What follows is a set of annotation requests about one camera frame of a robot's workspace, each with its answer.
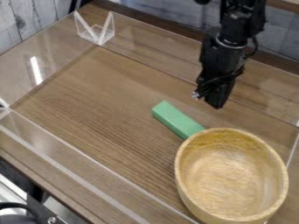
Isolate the black metal bracket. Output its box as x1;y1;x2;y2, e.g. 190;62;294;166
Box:
26;194;61;224

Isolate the clear acrylic tray wall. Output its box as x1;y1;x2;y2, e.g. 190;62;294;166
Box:
0;4;299;224

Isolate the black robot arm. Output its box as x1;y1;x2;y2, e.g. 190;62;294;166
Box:
193;0;268;109

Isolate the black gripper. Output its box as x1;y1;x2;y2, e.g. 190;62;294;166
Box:
193;27;249;109

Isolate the black cable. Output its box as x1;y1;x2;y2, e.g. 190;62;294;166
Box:
0;200;39;224

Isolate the wooden bowl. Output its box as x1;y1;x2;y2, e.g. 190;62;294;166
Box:
174;128;289;224

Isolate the clear acrylic corner bracket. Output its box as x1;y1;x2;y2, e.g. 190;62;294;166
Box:
74;11;115;46

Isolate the green rectangular block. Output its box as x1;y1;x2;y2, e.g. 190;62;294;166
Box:
151;101;206;140

